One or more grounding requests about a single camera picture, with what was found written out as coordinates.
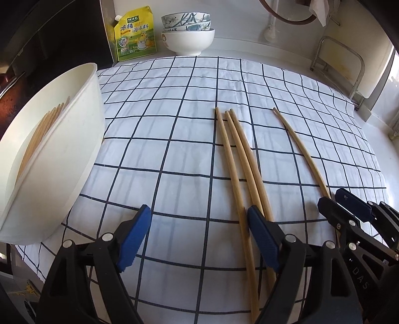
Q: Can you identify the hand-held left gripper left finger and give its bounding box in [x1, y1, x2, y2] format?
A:
[36, 204, 153, 324]

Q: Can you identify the single wooden chopstick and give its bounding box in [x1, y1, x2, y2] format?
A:
[214, 107, 261, 323]
[272, 107, 331, 199]
[225, 111, 278, 300]
[230, 108, 276, 223]

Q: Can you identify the metal board rack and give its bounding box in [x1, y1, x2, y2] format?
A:
[310, 35, 366, 109]

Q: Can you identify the blue floral patterned bowl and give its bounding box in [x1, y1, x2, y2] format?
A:
[161, 12, 211, 25]
[162, 19, 212, 32]

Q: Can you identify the white checked cloth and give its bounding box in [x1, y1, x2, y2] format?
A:
[14, 56, 387, 324]

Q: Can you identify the bundle of wooden chopsticks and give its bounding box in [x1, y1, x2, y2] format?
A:
[17, 96, 71, 184]

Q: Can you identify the large white bowl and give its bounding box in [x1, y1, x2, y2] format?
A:
[160, 28, 215, 57]

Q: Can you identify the white hanging paper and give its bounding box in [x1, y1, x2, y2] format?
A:
[307, 0, 331, 27]

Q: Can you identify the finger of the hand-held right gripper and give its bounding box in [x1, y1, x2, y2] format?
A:
[335, 187, 399, 250]
[317, 196, 399, 262]

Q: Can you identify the white ribbed hose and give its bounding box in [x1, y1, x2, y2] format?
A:
[263, 0, 279, 42]

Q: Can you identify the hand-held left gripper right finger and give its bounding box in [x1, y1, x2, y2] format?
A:
[247, 205, 364, 324]

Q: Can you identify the white plastic tub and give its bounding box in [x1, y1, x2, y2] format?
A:
[0, 62, 106, 246]

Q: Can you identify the dark round rim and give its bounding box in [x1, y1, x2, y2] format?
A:
[259, 0, 321, 24]

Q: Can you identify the yellow green seasoning pouch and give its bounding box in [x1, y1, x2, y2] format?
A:
[113, 6, 157, 62]

